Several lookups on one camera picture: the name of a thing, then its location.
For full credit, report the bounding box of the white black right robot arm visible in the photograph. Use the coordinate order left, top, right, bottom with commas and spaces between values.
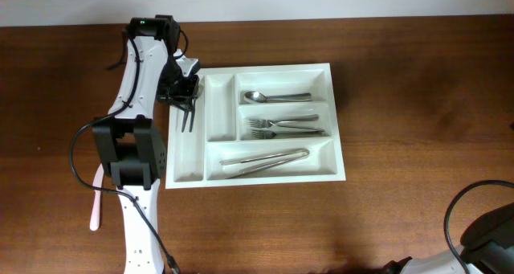
379, 203, 513, 274

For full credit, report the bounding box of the black left camera cable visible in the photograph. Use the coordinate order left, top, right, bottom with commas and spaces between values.
68, 24, 182, 274

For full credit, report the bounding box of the small steel spoon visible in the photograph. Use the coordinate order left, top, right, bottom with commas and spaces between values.
189, 84, 203, 133
181, 109, 190, 133

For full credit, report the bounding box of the white cutlery tray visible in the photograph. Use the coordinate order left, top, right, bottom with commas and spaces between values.
165, 63, 345, 189

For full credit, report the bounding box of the black-handled steel fork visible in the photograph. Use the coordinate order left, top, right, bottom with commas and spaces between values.
268, 121, 325, 133

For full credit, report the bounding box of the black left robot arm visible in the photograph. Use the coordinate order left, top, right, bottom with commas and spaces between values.
92, 14, 202, 273

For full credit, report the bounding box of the pink plastic knife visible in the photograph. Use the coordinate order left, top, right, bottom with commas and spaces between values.
89, 165, 104, 231

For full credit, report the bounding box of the steel tablespoon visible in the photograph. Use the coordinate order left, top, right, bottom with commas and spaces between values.
267, 93, 312, 103
243, 90, 313, 105

